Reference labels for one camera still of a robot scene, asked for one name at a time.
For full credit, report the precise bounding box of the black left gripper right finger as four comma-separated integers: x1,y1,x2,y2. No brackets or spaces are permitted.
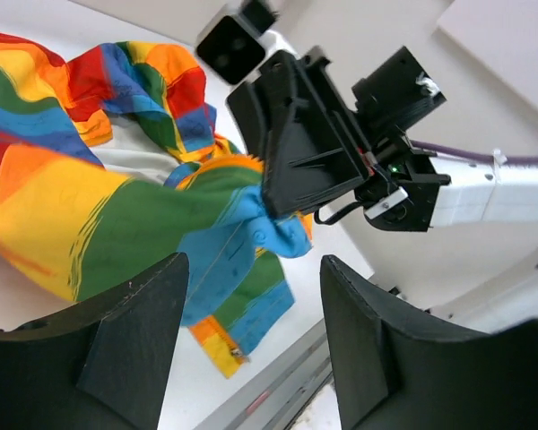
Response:
320,255,538,429

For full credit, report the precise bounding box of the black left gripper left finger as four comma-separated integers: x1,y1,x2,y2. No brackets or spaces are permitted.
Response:
0,254,189,429

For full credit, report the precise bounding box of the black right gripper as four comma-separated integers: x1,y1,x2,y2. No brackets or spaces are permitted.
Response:
228,47,451,232

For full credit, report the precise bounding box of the rainbow striped jacket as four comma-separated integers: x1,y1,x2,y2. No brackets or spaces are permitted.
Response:
0,33,311,377

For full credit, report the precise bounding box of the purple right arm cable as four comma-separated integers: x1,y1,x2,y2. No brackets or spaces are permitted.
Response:
410,138,538,165

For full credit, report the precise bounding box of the aluminium table frame rail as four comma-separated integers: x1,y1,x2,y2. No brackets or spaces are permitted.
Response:
196,320,333,430

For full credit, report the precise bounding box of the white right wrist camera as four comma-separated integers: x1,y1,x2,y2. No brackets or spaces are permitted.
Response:
195,1,301,87

